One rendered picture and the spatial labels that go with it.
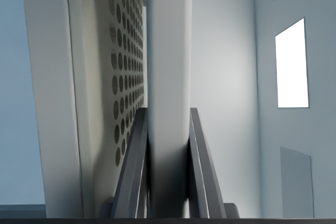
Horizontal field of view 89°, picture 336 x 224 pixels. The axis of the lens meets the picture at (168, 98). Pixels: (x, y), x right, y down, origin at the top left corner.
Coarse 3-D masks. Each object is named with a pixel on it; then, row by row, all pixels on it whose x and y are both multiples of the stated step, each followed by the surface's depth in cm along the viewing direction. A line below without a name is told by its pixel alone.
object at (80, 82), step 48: (48, 0) 7; (96, 0) 9; (48, 48) 7; (96, 48) 9; (144, 48) 30; (48, 96) 8; (96, 96) 9; (144, 96) 30; (48, 144) 8; (96, 144) 9; (48, 192) 8; (96, 192) 9
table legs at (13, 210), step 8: (0, 208) 77; (8, 208) 77; (16, 208) 77; (24, 208) 77; (32, 208) 77; (40, 208) 77; (0, 216) 76; (8, 216) 76; (16, 216) 76; (24, 216) 77; (32, 216) 77; (40, 216) 77
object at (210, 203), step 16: (192, 112) 10; (192, 128) 9; (192, 144) 8; (208, 144) 8; (192, 160) 7; (208, 160) 7; (192, 176) 7; (208, 176) 6; (192, 192) 7; (208, 192) 6; (192, 208) 7; (208, 208) 6; (224, 208) 6
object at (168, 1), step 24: (168, 0) 7; (168, 24) 7; (168, 48) 7; (168, 72) 8; (168, 96) 8; (168, 120) 8; (168, 144) 8; (168, 168) 8; (168, 192) 8; (168, 216) 8
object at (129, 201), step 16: (144, 112) 10; (144, 128) 9; (128, 144) 8; (144, 144) 8; (128, 160) 7; (144, 160) 7; (128, 176) 6; (144, 176) 7; (128, 192) 6; (144, 192) 7; (112, 208) 6; (128, 208) 6; (144, 208) 7
